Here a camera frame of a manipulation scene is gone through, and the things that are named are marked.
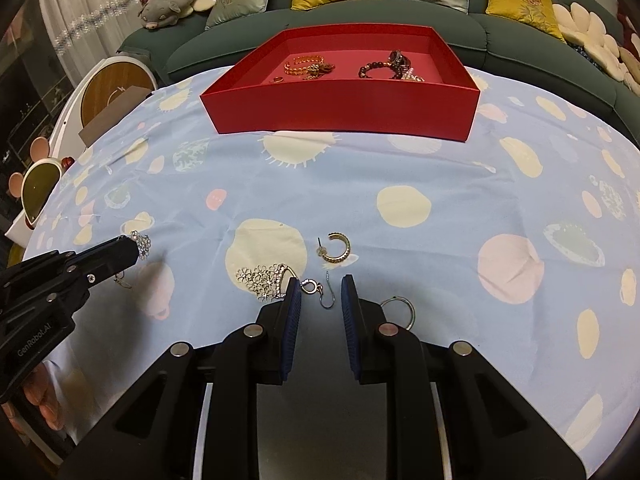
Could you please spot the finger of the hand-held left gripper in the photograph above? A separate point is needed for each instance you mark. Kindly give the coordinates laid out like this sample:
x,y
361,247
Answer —
x,y
107,251
112,269

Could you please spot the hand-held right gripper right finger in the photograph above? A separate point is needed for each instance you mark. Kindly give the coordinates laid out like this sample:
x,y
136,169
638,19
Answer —
x,y
350,330

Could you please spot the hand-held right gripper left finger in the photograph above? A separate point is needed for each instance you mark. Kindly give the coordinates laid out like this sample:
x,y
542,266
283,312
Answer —
x,y
292,330

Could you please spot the gold hoop earring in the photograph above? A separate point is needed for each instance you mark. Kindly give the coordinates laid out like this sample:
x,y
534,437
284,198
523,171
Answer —
x,y
122,282
342,255

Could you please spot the red cardboard box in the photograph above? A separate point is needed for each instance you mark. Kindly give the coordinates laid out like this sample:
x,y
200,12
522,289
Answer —
x,y
340,110

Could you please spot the gold wristwatch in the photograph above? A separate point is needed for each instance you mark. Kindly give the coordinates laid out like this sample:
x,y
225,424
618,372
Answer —
x,y
325,68

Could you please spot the gold bangle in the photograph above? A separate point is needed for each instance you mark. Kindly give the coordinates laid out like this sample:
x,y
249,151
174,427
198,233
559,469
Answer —
x,y
295,64

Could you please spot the silver wristwatch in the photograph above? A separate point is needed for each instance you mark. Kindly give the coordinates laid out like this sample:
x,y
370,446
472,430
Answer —
x,y
399,59

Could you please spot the person's left hand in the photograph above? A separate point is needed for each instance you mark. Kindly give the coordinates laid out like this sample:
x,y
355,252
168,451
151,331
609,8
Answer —
x,y
47,400

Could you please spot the white mirror with round ears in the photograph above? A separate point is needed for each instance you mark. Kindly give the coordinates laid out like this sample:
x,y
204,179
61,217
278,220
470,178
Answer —
x,y
37,190

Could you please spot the blue patterned tablecloth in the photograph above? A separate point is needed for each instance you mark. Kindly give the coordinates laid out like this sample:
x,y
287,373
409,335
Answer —
x,y
425,260

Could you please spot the white sheer curtain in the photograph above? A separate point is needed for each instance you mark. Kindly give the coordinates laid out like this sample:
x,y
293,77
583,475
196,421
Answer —
x,y
85,25

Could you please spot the grey pig plush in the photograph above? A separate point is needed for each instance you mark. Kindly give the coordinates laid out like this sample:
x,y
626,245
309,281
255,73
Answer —
x,y
167,5

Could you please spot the dark green sofa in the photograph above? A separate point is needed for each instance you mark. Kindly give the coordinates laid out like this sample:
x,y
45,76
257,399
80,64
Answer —
x,y
500,35

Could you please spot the white flower-shaped cushion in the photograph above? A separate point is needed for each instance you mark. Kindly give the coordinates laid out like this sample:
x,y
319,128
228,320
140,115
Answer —
x,y
595,40

